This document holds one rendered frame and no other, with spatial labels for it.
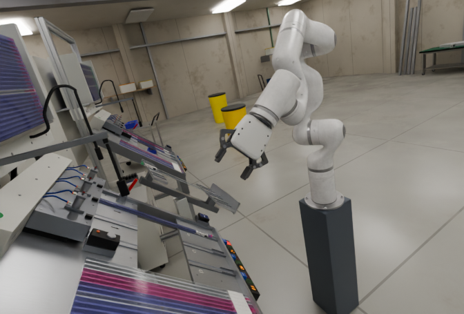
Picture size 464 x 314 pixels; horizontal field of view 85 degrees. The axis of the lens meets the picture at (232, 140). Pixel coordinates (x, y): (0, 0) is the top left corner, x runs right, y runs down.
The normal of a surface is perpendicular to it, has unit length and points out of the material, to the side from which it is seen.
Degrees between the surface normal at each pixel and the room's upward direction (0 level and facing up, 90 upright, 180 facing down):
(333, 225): 90
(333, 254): 90
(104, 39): 90
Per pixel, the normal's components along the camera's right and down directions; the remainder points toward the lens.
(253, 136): 0.28, 0.06
